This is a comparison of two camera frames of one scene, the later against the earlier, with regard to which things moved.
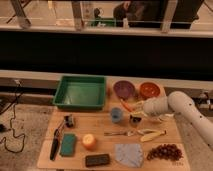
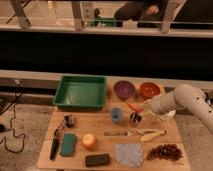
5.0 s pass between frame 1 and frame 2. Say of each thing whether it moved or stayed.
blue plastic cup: stayed
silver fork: stayed
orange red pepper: moved
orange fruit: stayed
